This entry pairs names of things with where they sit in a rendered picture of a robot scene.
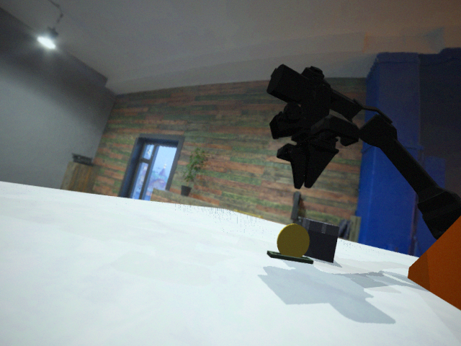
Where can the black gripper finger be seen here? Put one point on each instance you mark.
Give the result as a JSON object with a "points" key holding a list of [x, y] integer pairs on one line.
{"points": [[318, 155], [298, 168]]}

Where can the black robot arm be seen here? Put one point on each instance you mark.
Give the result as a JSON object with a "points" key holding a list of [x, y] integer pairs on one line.
{"points": [[440, 207]]}

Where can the gold coin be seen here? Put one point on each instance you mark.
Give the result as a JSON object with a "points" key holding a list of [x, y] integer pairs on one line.
{"points": [[293, 240]]}

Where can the dark green flat bar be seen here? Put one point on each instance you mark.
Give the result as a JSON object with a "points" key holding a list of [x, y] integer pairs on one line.
{"points": [[278, 255]]}

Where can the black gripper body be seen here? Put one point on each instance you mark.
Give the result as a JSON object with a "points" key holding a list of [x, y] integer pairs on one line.
{"points": [[326, 127]]}

